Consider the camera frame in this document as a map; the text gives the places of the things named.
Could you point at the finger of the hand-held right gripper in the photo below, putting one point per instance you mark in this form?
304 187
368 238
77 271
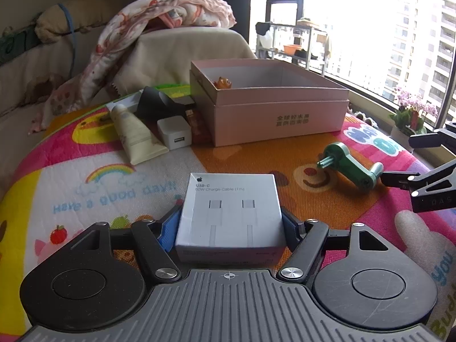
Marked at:
433 188
434 139

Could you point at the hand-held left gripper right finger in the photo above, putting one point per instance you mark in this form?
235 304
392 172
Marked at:
288 228

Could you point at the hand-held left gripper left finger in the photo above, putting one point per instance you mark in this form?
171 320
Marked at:
168 228

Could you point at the cream tube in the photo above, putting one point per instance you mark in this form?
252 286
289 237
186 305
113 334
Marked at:
135 139

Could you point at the white charger adapter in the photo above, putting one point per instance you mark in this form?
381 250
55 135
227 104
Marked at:
171 131

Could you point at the red snack packet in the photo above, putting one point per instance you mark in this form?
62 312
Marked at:
198 128

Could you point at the pink cardboard box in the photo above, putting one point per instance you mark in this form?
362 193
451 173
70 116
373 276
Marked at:
278 121

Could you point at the black funnel-shaped cup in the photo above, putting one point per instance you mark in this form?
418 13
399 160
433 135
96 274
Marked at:
151 104

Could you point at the pink flowering potted plant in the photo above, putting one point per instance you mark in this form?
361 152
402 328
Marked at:
409 114

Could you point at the colourful cartoon play mat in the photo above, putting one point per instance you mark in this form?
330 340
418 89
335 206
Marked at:
249 156

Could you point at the high-rise apartment building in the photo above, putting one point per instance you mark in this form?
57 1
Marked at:
420 32

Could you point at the white flat box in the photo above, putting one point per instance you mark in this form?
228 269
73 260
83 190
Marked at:
124 101

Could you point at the small orange toy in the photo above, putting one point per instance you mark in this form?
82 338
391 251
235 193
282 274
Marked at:
223 82

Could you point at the metal shelf rack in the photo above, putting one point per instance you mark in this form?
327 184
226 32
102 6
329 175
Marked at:
310 42

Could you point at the orange basin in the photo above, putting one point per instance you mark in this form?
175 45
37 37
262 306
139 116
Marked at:
293 49

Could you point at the tan round hat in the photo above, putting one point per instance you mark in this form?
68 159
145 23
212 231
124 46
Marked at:
307 22

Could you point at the beige sofa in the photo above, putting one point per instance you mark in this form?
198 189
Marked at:
185 50

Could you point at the white plastic jug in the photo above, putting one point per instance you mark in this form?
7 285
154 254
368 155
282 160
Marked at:
263 35

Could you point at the pink printed blanket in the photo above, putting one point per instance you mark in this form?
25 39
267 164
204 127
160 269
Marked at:
117 35

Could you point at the beige pillow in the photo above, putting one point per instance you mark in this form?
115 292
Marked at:
89 14

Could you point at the dark window frame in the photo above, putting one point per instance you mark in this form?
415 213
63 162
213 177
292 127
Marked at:
302 0

